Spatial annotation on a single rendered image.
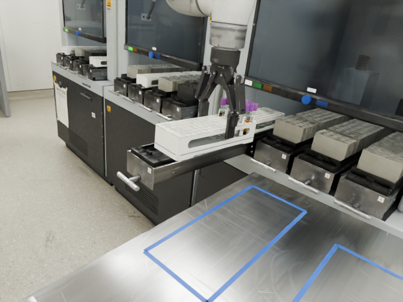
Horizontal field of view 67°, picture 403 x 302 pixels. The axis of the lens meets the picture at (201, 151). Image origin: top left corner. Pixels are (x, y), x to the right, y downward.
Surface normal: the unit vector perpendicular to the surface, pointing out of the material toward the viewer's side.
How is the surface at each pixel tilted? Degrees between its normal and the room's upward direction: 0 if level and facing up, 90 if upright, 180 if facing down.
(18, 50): 90
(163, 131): 88
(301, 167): 90
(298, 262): 0
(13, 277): 0
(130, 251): 0
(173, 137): 88
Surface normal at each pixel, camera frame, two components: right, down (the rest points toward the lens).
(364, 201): -0.73, 0.21
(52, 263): 0.11, -0.91
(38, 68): 0.68, 0.37
